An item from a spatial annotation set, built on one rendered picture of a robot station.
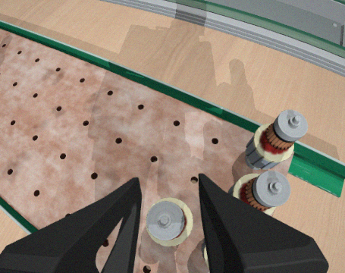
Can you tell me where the green and grey conveyor belt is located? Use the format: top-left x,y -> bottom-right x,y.
100,0 -> 345,77

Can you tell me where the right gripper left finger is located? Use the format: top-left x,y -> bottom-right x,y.
0,177 -> 142,273

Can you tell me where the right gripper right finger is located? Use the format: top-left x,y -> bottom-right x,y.
199,173 -> 329,273

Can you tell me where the electric motor armature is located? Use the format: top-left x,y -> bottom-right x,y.
146,197 -> 193,246
227,171 -> 291,215
202,238 -> 209,268
245,110 -> 308,170

